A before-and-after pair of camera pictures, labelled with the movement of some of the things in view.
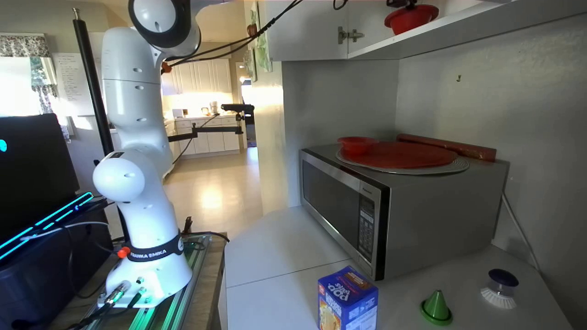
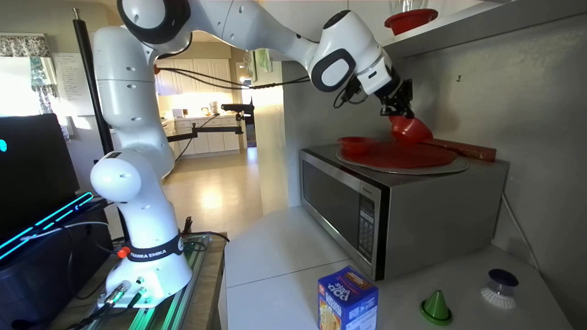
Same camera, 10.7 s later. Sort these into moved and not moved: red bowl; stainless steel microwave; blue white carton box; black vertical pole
Moved: red bowl
Not moved: blue white carton box; black vertical pole; stainless steel microwave
